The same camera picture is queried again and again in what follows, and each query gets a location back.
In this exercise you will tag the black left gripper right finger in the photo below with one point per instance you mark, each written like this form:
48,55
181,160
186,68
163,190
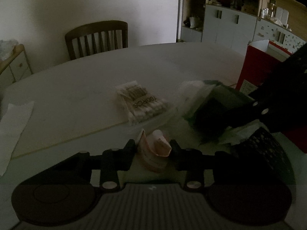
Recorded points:
242,186

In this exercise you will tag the red cardboard shoe box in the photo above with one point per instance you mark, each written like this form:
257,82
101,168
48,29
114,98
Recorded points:
262,58

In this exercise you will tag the dark wooden chair at wall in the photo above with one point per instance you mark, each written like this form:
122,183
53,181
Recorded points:
97,37

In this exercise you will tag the wooden side cabinet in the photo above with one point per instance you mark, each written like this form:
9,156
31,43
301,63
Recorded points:
15,68

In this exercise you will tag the black remote control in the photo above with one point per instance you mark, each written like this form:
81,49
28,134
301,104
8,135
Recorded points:
261,141

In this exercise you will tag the light blue wall cabinet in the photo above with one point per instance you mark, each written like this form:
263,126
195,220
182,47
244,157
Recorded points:
236,23

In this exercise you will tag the white paper towel sheet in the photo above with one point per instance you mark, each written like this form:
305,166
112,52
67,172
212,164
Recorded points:
12,125

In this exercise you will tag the cotton swab packet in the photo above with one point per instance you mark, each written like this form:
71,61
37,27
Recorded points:
139,103

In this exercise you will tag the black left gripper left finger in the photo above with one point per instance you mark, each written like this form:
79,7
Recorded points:
71,189

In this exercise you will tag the plastic bag with box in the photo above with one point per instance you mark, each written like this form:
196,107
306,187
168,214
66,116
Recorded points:
204,111

